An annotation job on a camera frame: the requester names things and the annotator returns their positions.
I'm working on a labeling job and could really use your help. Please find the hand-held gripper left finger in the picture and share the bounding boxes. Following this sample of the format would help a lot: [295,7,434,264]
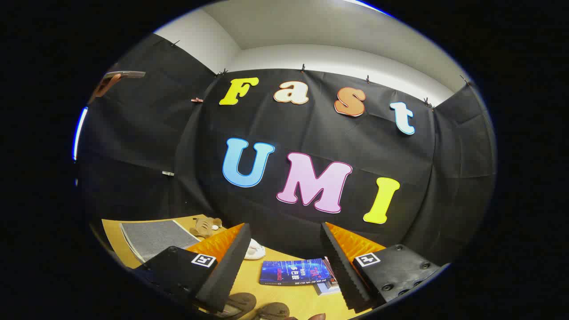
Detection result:
[132,223,252,312]

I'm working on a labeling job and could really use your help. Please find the blue book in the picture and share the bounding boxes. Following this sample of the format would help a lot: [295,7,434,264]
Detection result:
[259,259,332,286]

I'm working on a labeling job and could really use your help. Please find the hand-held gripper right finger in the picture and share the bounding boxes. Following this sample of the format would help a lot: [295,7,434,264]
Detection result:
[320,221,445,313]

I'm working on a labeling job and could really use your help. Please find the brown striped plush toy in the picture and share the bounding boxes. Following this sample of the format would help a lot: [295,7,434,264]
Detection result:
[190,217,223,238]

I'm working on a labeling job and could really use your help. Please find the brown fluffy shoe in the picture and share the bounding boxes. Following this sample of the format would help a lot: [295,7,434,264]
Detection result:
[224,292,257,319]
[257,302,290,320]

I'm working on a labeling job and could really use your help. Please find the grey-blue book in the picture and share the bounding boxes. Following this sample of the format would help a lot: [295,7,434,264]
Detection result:
[313,279,342,296]

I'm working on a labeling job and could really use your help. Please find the smartphone on holder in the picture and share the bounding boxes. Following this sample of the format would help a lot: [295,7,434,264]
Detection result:
[89,70,146,104]

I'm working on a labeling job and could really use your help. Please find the lit screen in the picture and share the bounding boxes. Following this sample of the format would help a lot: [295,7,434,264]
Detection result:
[72,107,88,161]

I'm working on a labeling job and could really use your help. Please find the white plush toy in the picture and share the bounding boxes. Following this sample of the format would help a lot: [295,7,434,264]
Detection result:
[244,239,266,260]

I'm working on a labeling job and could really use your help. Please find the grey fabric storage box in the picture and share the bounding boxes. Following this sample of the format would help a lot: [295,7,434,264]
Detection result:
[119,219,201,264]

